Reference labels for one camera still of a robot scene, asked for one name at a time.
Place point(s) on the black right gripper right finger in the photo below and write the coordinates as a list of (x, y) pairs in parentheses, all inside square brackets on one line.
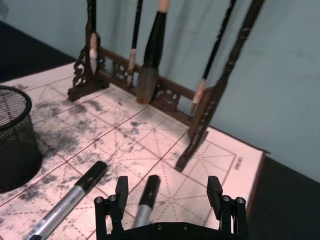
[(214, 193)]

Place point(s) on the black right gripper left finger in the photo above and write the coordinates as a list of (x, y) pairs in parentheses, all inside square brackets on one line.
[(122, 192)]

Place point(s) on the silver pen with black cap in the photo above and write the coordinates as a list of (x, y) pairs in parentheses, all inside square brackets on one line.
[(150, 191), (75, 193)]

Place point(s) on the pink gridded calligraphy mat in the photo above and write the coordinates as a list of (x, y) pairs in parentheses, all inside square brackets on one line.
[(140, 140)]

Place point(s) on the dark carved wooden brush rack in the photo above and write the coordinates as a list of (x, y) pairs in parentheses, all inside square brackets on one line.
[(200, 120)]

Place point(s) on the small white-tipped calligraphy brush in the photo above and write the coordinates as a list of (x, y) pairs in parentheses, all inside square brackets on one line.
[(93, 56)]

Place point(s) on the large thick calligraphy brush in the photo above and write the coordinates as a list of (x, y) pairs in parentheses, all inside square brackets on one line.
[(153, 52)]

